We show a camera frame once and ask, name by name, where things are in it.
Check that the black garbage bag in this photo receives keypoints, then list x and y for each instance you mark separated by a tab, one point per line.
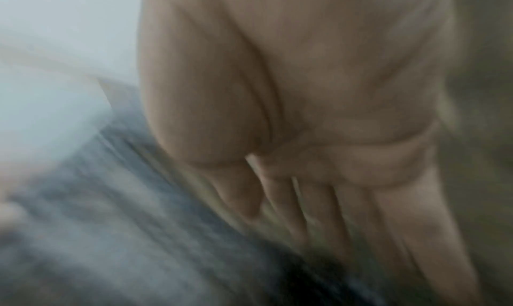
120	235

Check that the person's right hand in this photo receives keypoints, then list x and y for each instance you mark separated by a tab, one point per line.
320	76

